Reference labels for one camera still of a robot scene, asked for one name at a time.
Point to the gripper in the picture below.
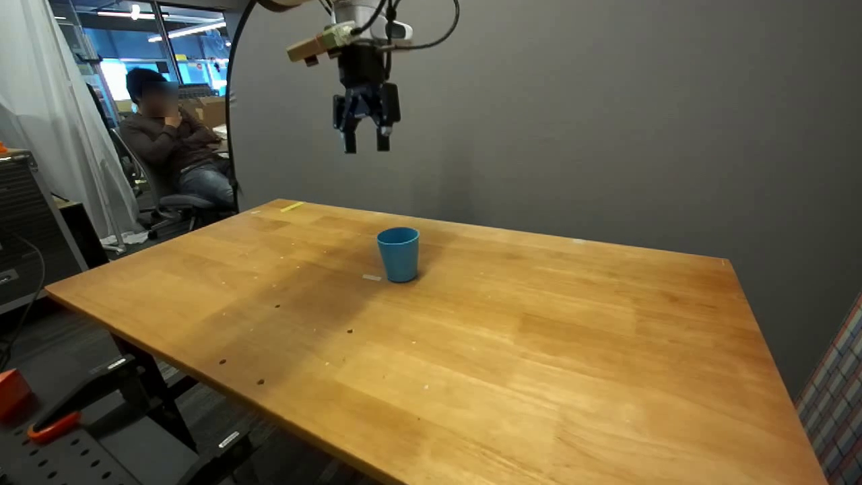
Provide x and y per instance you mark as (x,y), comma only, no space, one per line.
(362,67)

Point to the light blue cup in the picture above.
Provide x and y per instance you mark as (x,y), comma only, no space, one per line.
(399,256)

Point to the orange block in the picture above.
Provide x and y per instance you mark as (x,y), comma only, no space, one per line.
(12,394)

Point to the strip of yellow tape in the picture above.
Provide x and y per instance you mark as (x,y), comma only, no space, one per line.
(292,207)

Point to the cardboard box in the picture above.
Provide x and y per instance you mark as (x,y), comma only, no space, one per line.
(210,111)

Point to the window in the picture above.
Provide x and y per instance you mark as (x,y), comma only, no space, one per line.
(188,50)

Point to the person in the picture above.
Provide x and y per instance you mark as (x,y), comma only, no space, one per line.
(176,145)

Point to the office chair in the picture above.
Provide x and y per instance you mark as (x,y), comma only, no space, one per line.
(172,202)

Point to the white curtain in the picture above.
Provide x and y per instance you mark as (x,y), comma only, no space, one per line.
(47,101)

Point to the black equipment case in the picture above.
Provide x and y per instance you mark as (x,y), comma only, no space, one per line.
(30,222)

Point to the black and orange clamp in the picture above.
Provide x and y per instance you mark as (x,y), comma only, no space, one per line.
(74,404)

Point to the black perforated board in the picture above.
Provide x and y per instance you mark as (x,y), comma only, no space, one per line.
(81,458)

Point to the plaid patterned panel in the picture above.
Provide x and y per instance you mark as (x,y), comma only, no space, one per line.
(838,397)

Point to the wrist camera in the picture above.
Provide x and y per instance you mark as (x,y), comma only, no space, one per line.
(311,46)

